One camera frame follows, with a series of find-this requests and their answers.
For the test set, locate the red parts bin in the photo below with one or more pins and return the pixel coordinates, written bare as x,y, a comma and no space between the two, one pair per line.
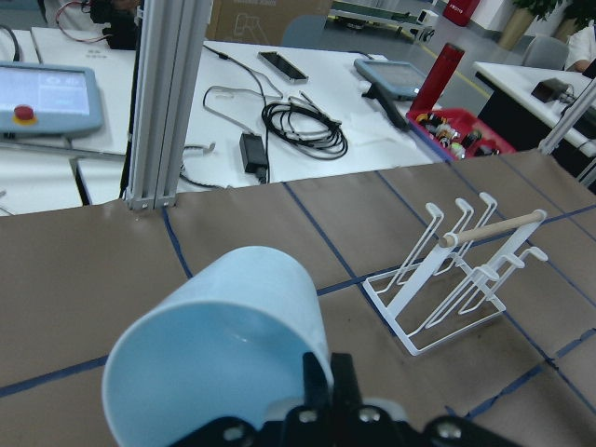
455,134

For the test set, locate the black power adapter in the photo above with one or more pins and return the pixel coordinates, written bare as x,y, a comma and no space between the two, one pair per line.
253,156

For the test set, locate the white wire cup rack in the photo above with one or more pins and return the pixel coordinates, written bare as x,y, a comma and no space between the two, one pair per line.
448,282

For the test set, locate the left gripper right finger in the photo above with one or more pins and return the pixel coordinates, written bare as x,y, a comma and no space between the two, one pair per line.
345,394

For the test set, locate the left teach pendant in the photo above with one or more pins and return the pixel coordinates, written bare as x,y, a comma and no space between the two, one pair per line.
46,99

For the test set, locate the smartphone on desk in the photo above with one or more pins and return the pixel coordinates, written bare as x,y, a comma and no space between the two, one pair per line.
283,67

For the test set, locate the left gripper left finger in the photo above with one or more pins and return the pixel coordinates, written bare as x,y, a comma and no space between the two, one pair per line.
316,388

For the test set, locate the aluminium frame post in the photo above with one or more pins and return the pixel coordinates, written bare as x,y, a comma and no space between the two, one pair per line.
172,35

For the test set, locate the right teach pendant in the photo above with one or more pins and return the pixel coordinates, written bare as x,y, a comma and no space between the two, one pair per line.
390,81

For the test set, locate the red thermos bottle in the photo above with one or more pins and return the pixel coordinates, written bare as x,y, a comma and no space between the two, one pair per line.
438,77

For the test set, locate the teach pendant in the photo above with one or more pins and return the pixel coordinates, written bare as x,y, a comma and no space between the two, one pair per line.
390,81
46,99

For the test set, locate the light blue plastic cup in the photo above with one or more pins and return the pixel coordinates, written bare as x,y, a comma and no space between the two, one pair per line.
229,342

